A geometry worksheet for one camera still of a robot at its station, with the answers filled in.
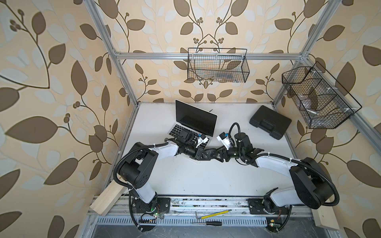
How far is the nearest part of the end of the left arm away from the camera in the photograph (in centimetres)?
75

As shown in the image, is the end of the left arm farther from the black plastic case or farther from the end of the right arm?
the black plastic case

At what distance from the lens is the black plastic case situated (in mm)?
1002

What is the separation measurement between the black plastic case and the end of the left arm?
45 cm
